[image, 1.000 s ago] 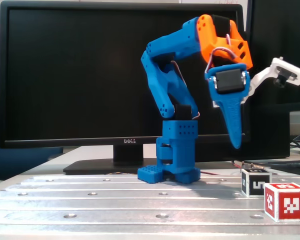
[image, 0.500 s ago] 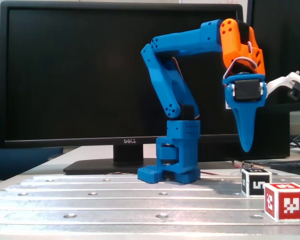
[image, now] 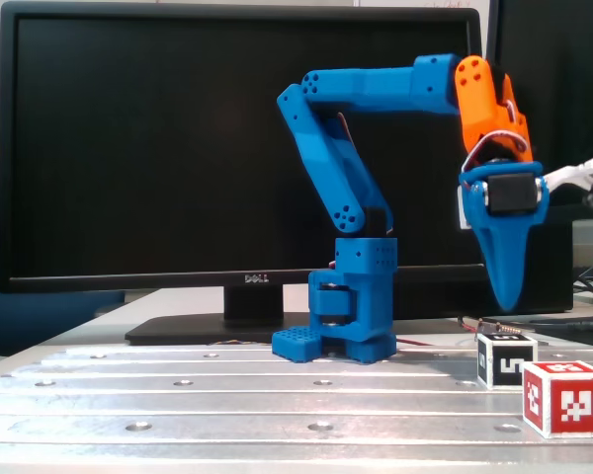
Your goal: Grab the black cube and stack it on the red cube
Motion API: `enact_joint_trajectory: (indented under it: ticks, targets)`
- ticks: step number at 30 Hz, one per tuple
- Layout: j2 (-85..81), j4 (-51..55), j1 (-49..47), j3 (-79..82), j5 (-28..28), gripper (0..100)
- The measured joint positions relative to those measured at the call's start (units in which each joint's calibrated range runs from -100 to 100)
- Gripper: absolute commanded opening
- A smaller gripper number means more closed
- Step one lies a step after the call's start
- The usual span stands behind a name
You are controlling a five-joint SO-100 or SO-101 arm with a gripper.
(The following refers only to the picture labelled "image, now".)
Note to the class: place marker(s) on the blue gripper black motor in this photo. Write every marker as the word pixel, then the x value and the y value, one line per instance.
pixel 505 224

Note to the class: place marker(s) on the black cube with number five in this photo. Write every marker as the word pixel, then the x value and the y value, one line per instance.
pixel 511 368

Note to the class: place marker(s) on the red cube with white pattern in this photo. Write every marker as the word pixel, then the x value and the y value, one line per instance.
pixel 578 405

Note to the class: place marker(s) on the black flat base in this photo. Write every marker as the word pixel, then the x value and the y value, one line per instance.
pixel 573 326

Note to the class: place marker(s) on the black Dell monitor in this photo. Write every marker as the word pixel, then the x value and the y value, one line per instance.
pixel 128 148

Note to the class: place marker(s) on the blue upholstered seat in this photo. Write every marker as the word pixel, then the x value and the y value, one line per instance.
pixel 39 321

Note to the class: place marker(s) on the aluminium slotted base plate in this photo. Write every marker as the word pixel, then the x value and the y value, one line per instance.
pixel 227 410

